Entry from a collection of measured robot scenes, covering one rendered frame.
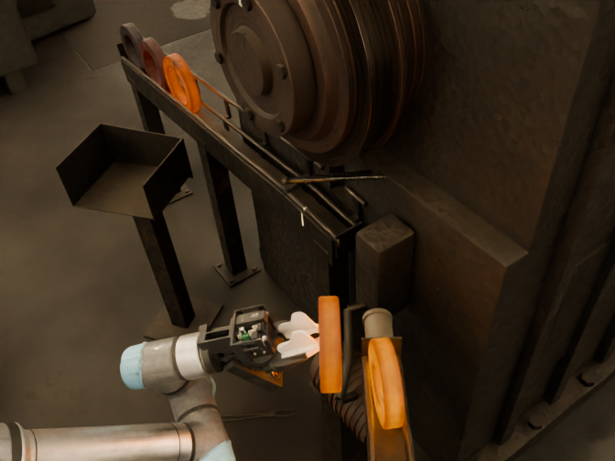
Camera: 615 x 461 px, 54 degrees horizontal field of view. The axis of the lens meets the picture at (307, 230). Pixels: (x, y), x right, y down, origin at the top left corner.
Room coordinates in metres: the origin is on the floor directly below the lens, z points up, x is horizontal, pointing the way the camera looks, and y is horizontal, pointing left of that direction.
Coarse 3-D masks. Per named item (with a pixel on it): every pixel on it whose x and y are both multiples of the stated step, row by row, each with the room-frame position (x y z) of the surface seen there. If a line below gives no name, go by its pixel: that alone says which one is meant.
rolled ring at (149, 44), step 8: (144, 40) 1.81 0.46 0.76; (152, 40) 1.80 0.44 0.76; (144, 48) 1.82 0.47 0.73; (152, 48) 1.76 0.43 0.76; (160, 48) 1.77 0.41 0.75; (144, 56) 1.84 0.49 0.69; (152, 56) 1.76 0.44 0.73; (160, 56) 1.75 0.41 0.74; (144, 64) 1.86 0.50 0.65; (152, 64) 1.85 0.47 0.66; (160, 64) 1.73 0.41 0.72; (152, 72) 1.84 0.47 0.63; (160, 72) 1.73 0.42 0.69; (160, 80) 1.81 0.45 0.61; (168, 88) 1.73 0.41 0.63
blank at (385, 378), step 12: (372, 348) 0.59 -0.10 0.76; (384, 348) 0.58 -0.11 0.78; (372, 360) 0.59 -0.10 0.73; (384, 360) 0.55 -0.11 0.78; (396, 360) 0.55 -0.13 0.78; (372, 372) 0.59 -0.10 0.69; (384, 372) 0.53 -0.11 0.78; (396, 372) 0.53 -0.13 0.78; (372, 384) 0.58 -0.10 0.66; (384, 384) 0.51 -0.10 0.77; (396, 384) 0.51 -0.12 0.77; (384, 396) 0.50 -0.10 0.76; (396, 396) 0.50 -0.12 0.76; (384, 408) 0.49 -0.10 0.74; (396, 408) 0.49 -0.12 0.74; (384, 420) 0.48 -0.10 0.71; (396, 420) 0.48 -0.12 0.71
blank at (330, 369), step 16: (320, 304) 0.59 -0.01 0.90; (336, 304) 0.59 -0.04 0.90; (320, 320) 0.56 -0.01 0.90; (336, 320) 0.55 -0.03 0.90; (320, 336) 0.53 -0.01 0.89; (336, 336) 0.53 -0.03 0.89; (320, 352) 0.51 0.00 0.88; (336, 352) 0.51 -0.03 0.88; (320, 368) 0.50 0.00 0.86; (336, 368) 0.50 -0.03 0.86; (320, 384) 0.49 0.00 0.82; (336, 384) 0.49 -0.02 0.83
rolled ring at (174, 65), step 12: (168, 60) 1.66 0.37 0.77; (180, 60) 1.63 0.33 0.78; (168, 72) 1.69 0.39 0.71; (180, 72) 1.59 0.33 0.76; (168, 84) 1.70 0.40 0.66; (180, 84) 1.70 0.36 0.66; (192, 84) 1.58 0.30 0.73; (180, 96) 1.67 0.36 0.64; (192, 96) 1.57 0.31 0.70; (192, 108) 1.57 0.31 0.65
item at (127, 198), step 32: (96, 128) 1.41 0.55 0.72; (128, 128) 1.39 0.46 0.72; (64, 160) 1.27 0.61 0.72; (96, 160) 1.37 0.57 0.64; (128, 160) 1.40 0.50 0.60; (160, 160) 1.36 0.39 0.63; (96, 192) 1.29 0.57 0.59; (128, 192) 1.27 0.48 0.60; (160, 192) 1.19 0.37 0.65; (160, 224) 1.27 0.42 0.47; (160, 256) 1.24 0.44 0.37; (160, 288) 1.25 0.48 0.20; (160, 320) 1.28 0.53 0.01; (192, 320) 1.27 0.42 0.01
